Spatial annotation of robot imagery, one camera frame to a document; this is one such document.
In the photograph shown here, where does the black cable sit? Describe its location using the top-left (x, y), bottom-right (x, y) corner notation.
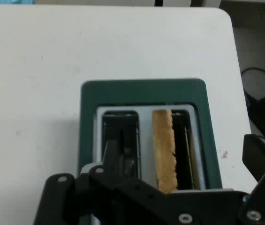
top-left (241, 67), bottom-right (265, 99)

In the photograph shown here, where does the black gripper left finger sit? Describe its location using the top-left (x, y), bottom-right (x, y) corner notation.
top-left (33, 137), bottom-right (249, 225)

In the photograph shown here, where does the blue object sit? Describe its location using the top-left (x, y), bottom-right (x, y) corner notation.
top-left (0, 0), bottom-right (36, 6)

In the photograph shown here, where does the toasted bread slice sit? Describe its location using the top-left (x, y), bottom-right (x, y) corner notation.
top-left (151, 109), bottom-right (179, 195)

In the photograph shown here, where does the black power adapter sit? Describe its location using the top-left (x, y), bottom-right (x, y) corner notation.
top-left (244, 90), bottom-right (265, 157)

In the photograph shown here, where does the dark green two-slot toaster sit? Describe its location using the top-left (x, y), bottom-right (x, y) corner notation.
top-left (77, 78), bottom-right (235, 225)

